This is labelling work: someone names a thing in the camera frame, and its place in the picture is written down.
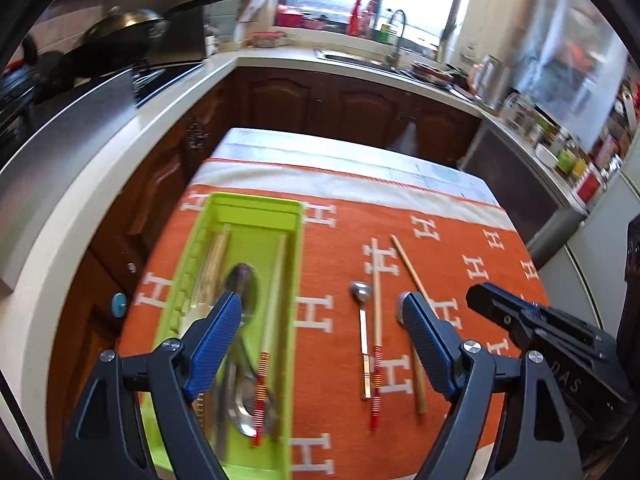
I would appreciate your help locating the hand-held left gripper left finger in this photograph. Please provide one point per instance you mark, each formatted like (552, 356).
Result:
(215, 340)

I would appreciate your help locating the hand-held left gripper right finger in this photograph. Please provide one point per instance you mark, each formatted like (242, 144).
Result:
(425, 340)

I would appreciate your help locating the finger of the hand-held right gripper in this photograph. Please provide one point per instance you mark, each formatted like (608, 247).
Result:
(510, 312)

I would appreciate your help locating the pale chopstick with red-orange stripes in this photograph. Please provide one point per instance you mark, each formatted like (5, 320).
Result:
(261, 390)

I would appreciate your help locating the tan chopstick with red-white stripes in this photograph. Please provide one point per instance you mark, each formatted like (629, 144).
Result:
(407, 265)
(376, 285)

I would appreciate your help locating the small steel spoon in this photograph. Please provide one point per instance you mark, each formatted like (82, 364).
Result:
(359, 292)

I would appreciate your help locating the green plastic utensil tray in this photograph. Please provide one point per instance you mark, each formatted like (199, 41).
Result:
(250, 212)

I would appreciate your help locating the pale chopstick with red band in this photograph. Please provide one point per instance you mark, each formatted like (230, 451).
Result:
(216, 260)

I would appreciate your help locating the blue round knob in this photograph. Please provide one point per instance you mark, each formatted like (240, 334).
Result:
(119, 304)

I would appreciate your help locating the orange blanket with white letters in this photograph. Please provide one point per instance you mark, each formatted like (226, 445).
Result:
(340, 240)

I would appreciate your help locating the red box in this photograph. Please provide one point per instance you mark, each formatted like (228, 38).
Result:
(588, 185)

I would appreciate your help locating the white bowl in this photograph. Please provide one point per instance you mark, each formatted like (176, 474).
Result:
(545, 156)

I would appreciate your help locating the green container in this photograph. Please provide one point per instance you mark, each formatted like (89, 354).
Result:
(565, 160)

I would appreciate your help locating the glass jar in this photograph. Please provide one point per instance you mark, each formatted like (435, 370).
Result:
(517, 110)

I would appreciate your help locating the white electric kettle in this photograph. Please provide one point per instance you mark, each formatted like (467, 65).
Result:
(485, 80)

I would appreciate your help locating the stainless steel panel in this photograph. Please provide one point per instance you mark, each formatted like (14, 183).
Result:
(60, 160)

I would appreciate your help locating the stack of dishes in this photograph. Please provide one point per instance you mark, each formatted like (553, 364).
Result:
(435, 72)

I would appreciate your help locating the white kitchen countertop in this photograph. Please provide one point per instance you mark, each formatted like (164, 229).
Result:
(280, 57)

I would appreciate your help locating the steel kitchen sink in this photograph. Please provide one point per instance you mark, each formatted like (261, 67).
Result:
(350, 57)

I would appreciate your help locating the steel sink faucet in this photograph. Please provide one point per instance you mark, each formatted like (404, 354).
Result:
(397, 35)

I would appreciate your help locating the red bottle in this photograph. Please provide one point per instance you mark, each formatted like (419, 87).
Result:
(355, 17)

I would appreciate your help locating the black frying pan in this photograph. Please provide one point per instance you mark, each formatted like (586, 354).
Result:
(125, 22)

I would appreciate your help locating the red plastic container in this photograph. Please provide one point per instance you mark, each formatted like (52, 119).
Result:
(287, 15)

